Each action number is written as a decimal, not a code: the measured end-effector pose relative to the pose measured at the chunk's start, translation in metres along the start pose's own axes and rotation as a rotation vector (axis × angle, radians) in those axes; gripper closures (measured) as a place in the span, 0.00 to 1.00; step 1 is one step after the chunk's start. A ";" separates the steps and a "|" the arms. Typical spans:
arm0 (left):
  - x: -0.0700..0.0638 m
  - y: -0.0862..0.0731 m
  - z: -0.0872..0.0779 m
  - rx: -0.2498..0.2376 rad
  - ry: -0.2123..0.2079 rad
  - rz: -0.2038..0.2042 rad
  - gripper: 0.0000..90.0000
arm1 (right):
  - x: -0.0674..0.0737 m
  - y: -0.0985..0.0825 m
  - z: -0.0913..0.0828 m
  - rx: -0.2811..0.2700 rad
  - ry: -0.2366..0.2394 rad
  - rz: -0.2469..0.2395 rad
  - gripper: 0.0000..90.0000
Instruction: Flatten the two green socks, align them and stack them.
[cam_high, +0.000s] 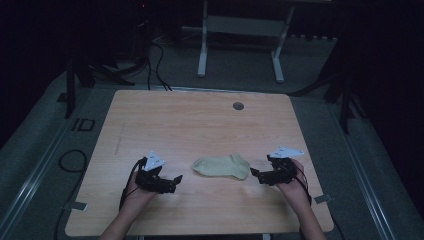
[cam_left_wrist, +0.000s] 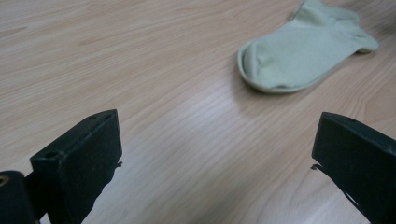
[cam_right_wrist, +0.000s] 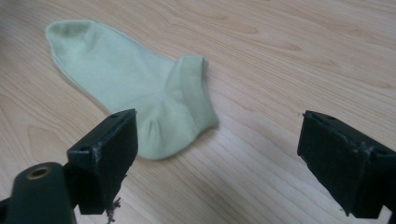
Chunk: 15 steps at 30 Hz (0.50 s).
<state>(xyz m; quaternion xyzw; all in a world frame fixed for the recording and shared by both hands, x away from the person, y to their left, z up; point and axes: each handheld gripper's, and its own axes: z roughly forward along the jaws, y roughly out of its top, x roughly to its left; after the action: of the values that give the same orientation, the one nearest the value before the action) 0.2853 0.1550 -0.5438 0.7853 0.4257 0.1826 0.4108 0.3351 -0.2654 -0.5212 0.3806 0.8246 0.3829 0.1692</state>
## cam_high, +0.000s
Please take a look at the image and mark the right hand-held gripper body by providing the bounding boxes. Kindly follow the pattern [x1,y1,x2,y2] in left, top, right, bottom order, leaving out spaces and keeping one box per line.
[257,145,305,187]

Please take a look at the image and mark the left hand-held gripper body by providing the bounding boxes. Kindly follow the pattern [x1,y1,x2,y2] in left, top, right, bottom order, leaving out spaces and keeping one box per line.
[134,150,178,195]

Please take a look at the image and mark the pale green sock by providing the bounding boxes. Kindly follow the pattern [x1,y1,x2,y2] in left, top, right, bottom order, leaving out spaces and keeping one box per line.
[192,152,251,181]

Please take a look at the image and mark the person's left hand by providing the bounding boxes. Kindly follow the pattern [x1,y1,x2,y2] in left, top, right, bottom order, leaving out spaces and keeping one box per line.
[120,170,158,215]

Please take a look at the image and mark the person's right hand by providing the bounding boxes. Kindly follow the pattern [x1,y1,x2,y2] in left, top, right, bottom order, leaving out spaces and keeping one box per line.
[275,158,312,210]

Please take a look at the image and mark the grey tape piece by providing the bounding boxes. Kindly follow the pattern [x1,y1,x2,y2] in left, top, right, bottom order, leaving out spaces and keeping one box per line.
[69,201,89,212]
[313,194,334,205]

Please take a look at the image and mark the black metal stand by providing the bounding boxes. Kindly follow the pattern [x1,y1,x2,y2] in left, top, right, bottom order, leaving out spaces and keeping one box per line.
[289,29,369,135]
[56,0,158,120]

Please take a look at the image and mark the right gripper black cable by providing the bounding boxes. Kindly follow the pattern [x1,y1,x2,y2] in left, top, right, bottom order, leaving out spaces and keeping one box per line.
[291,165,314,206]

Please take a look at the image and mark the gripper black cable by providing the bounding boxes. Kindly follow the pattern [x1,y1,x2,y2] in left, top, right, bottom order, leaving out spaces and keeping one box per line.
[118,156,148,212]
[291,165,314,206]

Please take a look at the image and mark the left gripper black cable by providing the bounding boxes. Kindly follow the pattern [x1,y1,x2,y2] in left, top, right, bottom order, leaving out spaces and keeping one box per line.
[118,156,148,212]

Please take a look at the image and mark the looped black floor cable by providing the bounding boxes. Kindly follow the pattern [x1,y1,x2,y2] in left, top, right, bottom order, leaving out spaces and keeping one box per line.
[58,148,89,174]

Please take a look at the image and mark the black floor cables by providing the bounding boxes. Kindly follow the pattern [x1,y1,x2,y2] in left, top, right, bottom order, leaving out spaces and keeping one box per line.
[145,39,173,92]

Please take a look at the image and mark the white metal desk frame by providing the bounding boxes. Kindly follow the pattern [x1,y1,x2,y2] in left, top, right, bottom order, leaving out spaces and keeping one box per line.
[181,0,296,84]

